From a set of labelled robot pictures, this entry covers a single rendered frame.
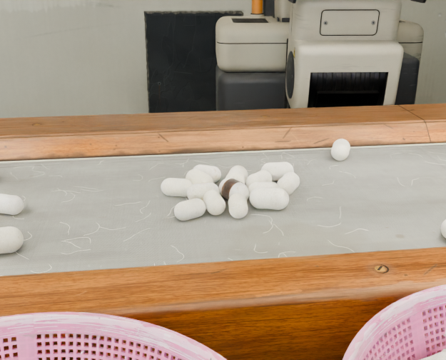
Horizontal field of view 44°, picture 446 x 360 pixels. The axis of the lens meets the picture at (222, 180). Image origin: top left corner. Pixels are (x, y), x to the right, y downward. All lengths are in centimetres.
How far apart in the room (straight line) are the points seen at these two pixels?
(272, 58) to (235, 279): 112
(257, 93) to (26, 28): 149
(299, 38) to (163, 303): 92
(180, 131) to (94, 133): 11
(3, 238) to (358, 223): 31
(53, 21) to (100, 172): 207
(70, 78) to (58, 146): 202
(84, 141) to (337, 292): 42
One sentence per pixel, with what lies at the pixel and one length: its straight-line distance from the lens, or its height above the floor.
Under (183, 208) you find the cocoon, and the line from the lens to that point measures 50.
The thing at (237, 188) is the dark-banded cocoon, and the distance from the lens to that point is 53.
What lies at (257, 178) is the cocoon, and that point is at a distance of 56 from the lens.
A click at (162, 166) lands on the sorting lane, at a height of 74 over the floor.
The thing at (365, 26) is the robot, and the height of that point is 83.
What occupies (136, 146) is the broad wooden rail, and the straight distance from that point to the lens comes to 69.
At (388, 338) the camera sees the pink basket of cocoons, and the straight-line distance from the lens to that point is 35.
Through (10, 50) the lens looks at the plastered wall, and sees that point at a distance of 276.
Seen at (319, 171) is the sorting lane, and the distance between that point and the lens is 63.
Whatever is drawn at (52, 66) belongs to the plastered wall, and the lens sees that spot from 271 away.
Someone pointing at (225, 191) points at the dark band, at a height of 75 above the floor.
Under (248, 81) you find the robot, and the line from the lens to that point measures 146.
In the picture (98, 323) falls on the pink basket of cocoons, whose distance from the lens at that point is 34.
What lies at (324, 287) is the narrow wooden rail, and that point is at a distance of 37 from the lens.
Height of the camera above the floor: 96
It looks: 22 degrees down
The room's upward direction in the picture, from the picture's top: straight up
